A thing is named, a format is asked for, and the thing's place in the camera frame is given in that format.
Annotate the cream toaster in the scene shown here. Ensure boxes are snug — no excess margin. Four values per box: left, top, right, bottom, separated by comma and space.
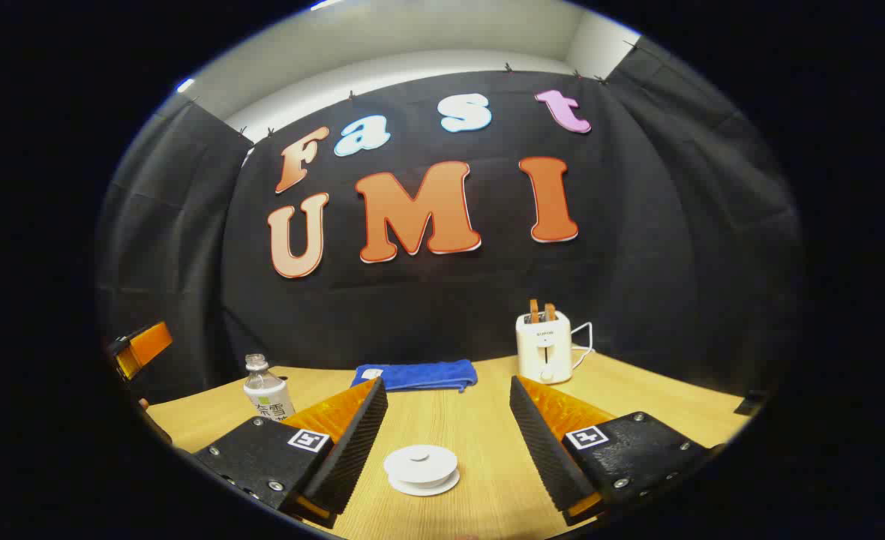
515, 310, 573, 386

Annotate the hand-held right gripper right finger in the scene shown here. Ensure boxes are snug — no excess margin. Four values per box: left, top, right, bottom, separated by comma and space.
509, 375, 722, 527

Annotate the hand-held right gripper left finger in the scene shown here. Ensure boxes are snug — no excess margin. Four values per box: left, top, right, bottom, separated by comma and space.
191, 376, 389, 530

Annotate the black backdrop cloth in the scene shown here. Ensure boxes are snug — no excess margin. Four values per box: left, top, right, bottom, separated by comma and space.
96, 34, 803, 406

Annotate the clear water bottle green label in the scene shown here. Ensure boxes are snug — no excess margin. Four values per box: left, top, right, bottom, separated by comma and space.
243, 354, 296, 422

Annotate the white toaster cable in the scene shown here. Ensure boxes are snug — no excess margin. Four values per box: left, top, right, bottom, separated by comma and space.
568, 322, 596, 371

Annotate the white teacup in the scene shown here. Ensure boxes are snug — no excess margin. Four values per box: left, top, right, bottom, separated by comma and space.
383, 445, 459, 487

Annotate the small black table-edge object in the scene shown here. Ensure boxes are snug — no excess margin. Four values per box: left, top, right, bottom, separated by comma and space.
733, 390, 770, 417

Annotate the blue folded towel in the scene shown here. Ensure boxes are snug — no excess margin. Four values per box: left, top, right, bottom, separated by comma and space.
349, 359, 479, 394

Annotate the white saucer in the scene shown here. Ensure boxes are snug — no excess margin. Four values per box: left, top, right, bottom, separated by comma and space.
388, 469, 461, 497

